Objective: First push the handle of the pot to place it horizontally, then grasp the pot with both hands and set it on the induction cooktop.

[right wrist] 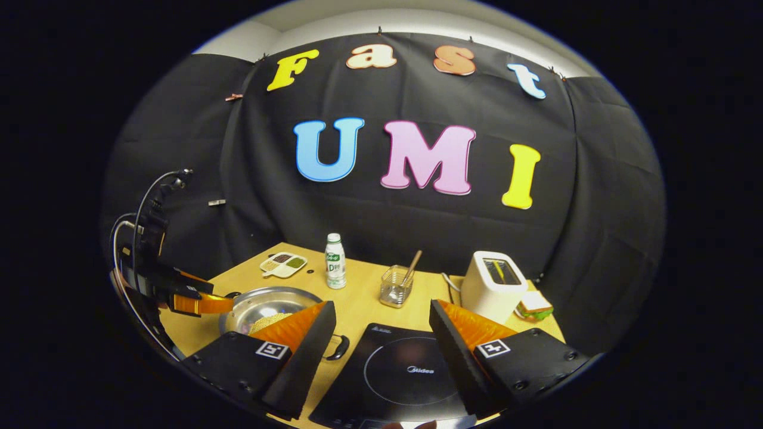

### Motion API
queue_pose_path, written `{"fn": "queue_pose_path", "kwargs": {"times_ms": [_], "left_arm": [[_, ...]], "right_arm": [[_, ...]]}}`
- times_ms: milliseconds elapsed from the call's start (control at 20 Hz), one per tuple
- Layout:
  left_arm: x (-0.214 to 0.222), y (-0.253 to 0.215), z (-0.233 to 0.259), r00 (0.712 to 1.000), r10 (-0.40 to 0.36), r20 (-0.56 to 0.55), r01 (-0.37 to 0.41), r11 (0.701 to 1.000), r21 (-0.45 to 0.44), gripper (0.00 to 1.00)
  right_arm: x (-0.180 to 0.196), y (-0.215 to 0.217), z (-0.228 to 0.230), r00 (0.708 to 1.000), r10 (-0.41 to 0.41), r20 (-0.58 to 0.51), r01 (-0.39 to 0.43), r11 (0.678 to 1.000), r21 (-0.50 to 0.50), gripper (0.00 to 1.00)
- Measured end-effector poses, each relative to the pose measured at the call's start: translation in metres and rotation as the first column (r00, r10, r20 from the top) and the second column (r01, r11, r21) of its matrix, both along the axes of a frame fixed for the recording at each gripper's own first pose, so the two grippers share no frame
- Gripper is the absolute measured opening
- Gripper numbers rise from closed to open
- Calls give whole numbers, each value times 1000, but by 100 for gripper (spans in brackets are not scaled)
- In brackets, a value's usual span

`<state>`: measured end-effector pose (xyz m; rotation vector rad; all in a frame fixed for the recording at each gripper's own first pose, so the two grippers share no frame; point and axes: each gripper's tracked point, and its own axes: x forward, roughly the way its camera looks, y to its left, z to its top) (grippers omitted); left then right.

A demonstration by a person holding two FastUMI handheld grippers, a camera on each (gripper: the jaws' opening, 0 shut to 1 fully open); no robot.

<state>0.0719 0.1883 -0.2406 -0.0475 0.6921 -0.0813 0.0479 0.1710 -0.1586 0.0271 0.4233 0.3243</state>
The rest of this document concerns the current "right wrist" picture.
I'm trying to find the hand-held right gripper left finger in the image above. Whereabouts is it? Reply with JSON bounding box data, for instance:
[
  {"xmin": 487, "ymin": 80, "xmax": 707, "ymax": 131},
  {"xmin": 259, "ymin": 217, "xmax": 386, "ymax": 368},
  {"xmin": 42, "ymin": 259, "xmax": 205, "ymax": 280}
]
[{"xmin": 182, "ymin": 300, "xmax": 338, "ymax": 421}]

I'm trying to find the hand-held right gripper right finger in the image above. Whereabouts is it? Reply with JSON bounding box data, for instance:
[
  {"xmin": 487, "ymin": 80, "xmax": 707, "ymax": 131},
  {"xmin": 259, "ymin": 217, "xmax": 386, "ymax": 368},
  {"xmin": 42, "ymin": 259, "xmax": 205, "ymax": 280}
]
[{"xmin": 428, "ymin": 299, "xmax": 591, "ymax": 419}]

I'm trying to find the pile of soybeans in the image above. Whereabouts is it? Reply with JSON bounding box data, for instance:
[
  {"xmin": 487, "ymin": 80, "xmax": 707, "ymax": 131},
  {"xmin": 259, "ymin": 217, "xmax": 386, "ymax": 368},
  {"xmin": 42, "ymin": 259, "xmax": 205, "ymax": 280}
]
[{"xmin": 247, "ymin": 312, "xmax": 294, "ymax": 335}]

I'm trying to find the steel pot with black handles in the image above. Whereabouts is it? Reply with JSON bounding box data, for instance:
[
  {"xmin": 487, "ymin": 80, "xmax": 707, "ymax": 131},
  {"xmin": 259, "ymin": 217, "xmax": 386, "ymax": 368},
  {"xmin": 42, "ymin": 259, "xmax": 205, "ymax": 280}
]
[{"xmin": 218, "ymin": 286, "xmax": 351, "ymax": 362}]

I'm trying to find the black induction cooktop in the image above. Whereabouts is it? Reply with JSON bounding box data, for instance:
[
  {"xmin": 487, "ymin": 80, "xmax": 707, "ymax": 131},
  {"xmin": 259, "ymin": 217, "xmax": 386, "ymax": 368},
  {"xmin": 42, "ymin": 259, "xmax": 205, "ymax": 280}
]
[{"xmin": 308, "ymin": 322, "xmax": 477, "ymax": 429}]

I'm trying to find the white toaster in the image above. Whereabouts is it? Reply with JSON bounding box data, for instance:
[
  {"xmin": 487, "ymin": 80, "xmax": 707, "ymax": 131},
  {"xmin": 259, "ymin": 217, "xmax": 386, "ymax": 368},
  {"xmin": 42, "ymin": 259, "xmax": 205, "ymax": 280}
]
[{"xmin": 460, "ymin": 251, "xmax": 529, "ymax": 324}]

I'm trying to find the white divided dish with beans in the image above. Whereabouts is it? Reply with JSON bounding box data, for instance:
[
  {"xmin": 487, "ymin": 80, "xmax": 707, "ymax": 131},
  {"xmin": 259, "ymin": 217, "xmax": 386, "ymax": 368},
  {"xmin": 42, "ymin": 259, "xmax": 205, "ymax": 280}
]
[{"xmin": 260, "ymin": 251, "xmax": 309, "ymax": 279}]

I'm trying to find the sandwich with green lettuce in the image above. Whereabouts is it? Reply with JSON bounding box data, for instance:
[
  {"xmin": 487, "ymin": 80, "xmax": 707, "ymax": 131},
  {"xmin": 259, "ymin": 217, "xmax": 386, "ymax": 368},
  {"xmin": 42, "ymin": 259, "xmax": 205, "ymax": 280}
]
[{"xmin": 516, "ymin": 291, "xmax": 555, "ymax": 321}]

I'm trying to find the white drink bottle green label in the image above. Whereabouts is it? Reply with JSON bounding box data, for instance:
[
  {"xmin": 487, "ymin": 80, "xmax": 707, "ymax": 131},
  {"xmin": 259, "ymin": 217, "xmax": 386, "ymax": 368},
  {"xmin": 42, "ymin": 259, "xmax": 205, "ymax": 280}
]
[{"xmin": 325, "ymin": 232, "xmax": 348, "ymax": 290}]

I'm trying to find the black backdrop cloth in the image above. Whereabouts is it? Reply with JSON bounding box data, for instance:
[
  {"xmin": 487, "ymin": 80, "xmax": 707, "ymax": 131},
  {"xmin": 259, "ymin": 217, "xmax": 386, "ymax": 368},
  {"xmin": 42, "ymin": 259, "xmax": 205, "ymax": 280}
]
[{"xmin": 98, "ymin": 33, "xmax": 667, "ymax": 358}]

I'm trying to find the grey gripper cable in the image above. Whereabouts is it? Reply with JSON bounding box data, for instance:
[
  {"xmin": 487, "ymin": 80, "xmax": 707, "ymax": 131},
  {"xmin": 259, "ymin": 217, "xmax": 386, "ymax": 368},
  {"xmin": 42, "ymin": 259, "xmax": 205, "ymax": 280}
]
[{"xmin": 109, "ymin": 169, "xmax": 194, "ymax": 362}]

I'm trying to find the wooden handled spoon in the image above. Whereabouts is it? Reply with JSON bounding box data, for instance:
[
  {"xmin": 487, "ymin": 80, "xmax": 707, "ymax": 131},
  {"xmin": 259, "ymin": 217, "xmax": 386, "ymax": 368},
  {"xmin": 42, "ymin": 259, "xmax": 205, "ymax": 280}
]
[{"xmin": 396, "ymin": 250, "xmax": 423, "ymax": 299}]

